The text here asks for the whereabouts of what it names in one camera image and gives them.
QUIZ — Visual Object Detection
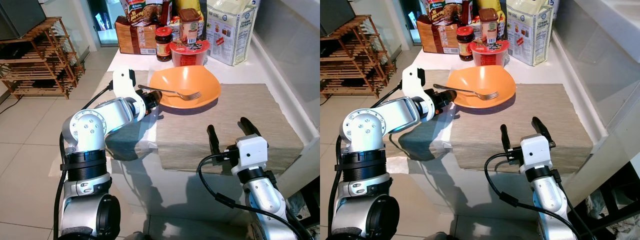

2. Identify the black stool frame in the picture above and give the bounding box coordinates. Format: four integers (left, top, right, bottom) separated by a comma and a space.
290, 175, 321, 236
575, 170, 640, 240

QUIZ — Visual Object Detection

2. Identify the black television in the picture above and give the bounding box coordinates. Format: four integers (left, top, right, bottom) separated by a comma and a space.
320, 0, 349, 37
0, 0, 47, 41

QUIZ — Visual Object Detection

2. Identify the red printed cereal bag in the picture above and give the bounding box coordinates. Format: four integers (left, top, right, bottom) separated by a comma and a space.
425, 0, 463, 26
122, 0, 163, 27

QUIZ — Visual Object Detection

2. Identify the red instant noodle cup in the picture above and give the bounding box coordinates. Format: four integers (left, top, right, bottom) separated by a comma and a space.
470, 39, 511, 67
170, 39, 211, 67

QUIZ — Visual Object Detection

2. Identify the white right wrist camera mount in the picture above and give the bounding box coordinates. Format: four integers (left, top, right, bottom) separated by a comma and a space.
520, 134, 553, 171
232, 134, 271, 173

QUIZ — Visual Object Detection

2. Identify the white cracker package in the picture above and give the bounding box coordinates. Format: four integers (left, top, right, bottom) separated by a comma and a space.
506, 0, 555, 67
206, 0, 258, 67

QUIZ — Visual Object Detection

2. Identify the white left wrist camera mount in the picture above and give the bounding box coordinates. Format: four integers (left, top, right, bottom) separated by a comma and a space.
111, 67, 147, 113
401, 66, 437, 116

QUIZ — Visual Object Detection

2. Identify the dark jar with red lid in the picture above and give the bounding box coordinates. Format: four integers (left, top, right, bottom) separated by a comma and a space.
456, 26, 475, 62
154, 26, 174, 63

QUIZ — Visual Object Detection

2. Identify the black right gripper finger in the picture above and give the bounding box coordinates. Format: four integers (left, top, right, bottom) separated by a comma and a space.
239, 117, 262, 138
500, 124, 512, 154
207, 125, 221, 156
531, 116, 556, 148

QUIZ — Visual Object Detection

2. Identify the wooden slatted shelf rack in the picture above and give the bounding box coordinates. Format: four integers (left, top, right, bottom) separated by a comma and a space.
0, 16, 85, 99
320, 14, 381, 98

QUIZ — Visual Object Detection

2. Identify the brown-lidded drink powder bottle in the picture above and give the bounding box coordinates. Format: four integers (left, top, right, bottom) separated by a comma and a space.
179, 8, 200, 45
480, 7, 500, 45

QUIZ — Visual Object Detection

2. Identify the beige woven table mat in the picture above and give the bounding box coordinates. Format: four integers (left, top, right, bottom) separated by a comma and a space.
105, 70, 304, 176
400, 70, 594, 173

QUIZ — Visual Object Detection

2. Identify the white table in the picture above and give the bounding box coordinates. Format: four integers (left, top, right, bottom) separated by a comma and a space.
272, 137, 321, 203
562, 95, 640, 206

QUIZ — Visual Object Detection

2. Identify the metal fork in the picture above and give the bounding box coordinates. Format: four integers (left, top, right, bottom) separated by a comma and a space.
137, 84, 202, 102
433, 83, 500, 101

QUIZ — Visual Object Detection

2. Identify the dark red sauce bottle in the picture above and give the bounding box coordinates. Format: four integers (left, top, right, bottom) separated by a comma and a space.
160, 0, 173, 28
461, 0, 473, 27

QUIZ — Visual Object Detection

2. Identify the brown bread loaf bag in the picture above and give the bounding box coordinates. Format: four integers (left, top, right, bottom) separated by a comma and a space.
416, 15, 461, 55
115, 15, 158, 56

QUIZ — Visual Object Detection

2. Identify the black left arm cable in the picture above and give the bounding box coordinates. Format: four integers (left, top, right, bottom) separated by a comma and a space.
52, 86, 115, 240
327, 84, 405, 240

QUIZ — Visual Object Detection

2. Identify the orange plastic bowl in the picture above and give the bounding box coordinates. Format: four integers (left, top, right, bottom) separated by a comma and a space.
446, 65, 517, 109
149, 65, 222, 111

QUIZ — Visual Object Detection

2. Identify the white crumpled cloth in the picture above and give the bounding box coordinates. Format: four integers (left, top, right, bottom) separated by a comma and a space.
587, 192, 640, 236
286, 192, 307, 222

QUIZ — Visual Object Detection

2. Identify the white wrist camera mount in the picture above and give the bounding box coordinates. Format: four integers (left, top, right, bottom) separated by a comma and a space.
232, 134, 271, 173
111, 67, 147, 113
401, 66, 437, 116
520, 134, 553, 171

